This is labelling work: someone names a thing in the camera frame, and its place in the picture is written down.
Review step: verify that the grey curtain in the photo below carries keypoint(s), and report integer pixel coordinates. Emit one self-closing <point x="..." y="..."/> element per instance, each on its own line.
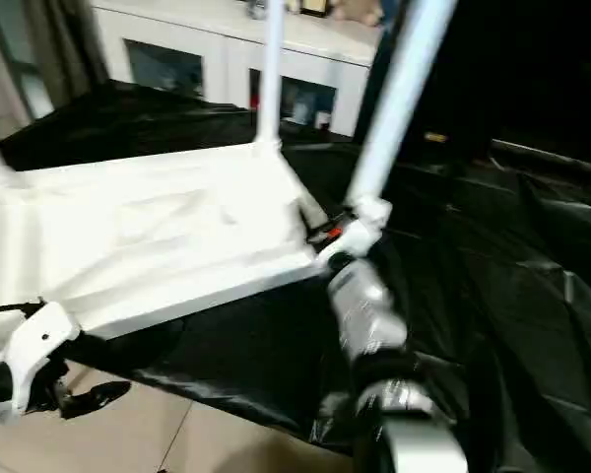
<point x="39" y="49"/>

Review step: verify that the clear glass ornament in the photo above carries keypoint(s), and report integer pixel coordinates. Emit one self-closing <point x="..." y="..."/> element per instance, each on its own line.
<point x="256" y="5"/>

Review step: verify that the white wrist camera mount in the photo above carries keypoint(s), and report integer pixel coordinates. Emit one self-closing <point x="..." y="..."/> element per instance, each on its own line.
<point x="39" y="340"/>
<point x="362" y="236"/>

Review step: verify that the small gold label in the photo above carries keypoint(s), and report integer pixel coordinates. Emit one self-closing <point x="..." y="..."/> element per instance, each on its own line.
<point x="436" y="137"/>

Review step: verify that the white plastic table top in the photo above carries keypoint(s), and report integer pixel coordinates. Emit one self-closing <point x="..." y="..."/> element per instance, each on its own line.
<point x="128" y="236"/>

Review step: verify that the small white cup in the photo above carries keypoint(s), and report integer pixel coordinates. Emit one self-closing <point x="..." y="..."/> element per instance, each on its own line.
<point x="322" y="118"/>

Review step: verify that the black work mat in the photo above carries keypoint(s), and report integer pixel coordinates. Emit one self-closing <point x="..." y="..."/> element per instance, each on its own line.
<point x="423" y="320"/>

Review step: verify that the beige plush toy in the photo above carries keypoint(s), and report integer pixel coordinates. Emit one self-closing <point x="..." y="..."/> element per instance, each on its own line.
<point x="357" y="10"/>

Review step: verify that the white glass-door cabinet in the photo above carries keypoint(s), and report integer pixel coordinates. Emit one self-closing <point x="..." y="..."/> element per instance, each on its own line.
<point x="177" y="34"/>

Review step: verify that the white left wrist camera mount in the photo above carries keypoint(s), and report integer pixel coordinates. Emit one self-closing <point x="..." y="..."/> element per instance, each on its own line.
<point x="39" y="340"/>

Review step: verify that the black cabinet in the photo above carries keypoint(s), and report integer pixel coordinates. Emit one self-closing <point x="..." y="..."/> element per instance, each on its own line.
<point x="522" y="59"/>

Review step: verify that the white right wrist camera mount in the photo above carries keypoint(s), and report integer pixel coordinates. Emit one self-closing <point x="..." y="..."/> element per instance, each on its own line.
<point x="362" y="236"/>

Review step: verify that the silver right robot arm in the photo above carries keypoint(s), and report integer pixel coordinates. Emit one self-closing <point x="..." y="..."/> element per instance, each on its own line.
<point x="369" y="315"/>

